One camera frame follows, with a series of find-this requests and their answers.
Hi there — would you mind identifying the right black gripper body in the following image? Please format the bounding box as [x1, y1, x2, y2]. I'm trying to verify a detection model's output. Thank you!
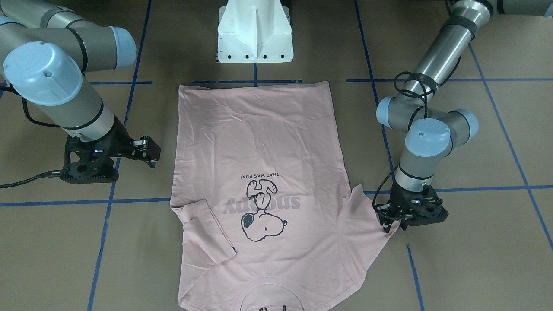
[67, 116, 136, 161]

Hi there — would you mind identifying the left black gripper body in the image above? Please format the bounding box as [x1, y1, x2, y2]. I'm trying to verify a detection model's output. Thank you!
[374, 180, 432, 225]

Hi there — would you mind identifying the pink snoopy t-shirt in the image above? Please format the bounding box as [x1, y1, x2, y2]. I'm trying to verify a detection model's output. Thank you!
[170, 81, 398, 311]

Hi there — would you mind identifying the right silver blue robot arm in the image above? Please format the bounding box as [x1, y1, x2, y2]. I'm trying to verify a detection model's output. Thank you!
[1, 0, 160, 168]

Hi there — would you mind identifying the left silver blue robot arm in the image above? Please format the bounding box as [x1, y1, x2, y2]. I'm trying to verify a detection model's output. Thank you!
[373, 0, 552, 234]

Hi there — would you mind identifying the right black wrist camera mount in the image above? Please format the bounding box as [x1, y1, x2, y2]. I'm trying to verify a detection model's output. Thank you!
[59, 140, 119, 184]

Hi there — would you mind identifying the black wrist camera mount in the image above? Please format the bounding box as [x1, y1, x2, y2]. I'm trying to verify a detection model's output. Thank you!
[405, 185, 449, 227]
[59, 140, 119, 184]

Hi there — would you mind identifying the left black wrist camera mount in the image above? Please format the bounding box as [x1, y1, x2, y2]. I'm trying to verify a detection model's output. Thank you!
[405, 185, 449, 227]

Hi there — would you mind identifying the black braided cable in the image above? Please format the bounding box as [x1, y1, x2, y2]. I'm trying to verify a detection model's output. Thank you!
[372, 71, 461, 212]
[0, 82, 70, 189]

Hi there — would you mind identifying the white pedestal column base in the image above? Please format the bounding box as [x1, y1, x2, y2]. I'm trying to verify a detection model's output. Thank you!
[216, 0, 294, 63]

